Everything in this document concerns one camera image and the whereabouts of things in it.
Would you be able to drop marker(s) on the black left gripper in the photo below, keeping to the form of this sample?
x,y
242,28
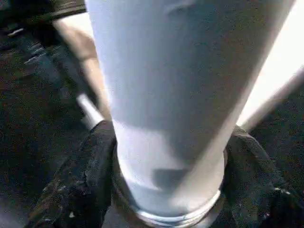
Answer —
x,y
42,52

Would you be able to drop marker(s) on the white plastic table top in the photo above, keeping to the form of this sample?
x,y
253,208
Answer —
x,y
280,80

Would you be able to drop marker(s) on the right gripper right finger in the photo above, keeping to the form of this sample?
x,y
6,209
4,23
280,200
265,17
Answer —
x,y
261,190

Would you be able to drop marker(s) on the black work mat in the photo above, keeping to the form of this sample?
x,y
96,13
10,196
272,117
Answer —
x,y
33,118

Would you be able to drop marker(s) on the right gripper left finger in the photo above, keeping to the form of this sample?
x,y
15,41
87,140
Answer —
x,y
76,185

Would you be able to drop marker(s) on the white plastic table leg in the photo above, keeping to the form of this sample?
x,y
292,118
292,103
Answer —
x,y
180,95

